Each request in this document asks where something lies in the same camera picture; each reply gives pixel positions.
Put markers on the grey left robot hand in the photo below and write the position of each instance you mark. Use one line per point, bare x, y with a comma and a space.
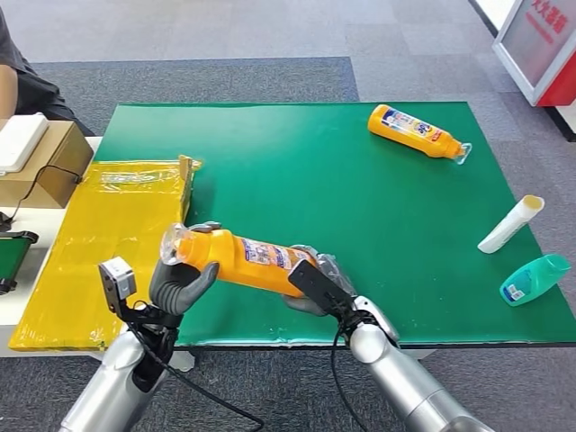
175, 292

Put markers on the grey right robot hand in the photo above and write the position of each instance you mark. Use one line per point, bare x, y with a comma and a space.
331, 268

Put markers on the orange bottle with clear cap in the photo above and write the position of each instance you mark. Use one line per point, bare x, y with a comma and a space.
405, 128
252, 262

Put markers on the person's forearm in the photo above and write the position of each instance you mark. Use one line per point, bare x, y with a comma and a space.
7, 89

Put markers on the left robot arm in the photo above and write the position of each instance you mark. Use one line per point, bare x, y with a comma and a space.
108, 387

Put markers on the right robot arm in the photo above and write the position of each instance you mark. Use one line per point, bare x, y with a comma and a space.
405, 381

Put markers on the white tube bottle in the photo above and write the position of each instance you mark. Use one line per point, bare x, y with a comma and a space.
510, 225

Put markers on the teal plastic bottle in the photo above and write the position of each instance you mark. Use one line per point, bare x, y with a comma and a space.
533, 280

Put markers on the green table mat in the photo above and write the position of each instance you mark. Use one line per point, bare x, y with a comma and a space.
315, 197

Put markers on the yellow taped cardboard box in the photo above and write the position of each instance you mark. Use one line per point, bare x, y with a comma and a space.
103, 238

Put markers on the brown cardboard box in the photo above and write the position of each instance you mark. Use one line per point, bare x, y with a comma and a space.
58, 161

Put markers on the green and black tray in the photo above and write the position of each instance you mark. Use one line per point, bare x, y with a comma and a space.
13, 256

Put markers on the white flat device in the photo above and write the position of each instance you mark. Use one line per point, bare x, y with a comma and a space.
18, 140

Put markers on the person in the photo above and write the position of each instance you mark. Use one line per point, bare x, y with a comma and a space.
35, 95

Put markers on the red and white sign stand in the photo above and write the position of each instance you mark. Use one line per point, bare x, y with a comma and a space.
540, 47

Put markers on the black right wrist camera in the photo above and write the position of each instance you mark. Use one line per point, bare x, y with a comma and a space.
315, 286

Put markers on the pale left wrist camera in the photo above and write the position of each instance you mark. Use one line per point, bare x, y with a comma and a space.
118, 280

